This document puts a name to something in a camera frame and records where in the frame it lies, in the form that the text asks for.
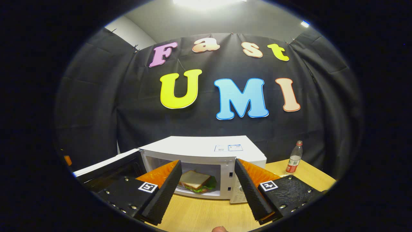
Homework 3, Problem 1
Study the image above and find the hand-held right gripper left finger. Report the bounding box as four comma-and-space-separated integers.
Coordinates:
97, 159, 183, 226

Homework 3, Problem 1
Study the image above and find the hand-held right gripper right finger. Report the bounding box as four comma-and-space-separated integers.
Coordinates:
234, 158, 324, 225

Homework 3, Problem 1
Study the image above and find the lettuce sandwich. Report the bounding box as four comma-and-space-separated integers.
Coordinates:
178, 170, 217, 194

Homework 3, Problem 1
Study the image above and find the white microwave oven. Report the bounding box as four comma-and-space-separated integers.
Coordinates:
73, 135, 267, 204

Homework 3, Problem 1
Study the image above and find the red label plastic bottle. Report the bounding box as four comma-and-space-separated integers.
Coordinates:
286, 140, 303, 175

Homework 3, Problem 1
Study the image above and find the black backdrop cloth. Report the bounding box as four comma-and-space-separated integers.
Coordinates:
55, 27, 362, 181

